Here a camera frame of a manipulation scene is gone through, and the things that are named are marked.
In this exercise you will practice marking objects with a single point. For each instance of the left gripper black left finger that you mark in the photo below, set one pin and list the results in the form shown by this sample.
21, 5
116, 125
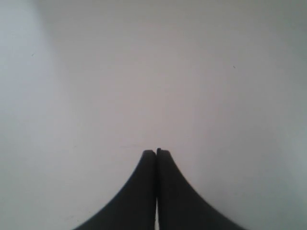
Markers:
134, 206

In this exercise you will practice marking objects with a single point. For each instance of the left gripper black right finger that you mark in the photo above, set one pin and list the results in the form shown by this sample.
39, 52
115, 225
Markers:
180, 207

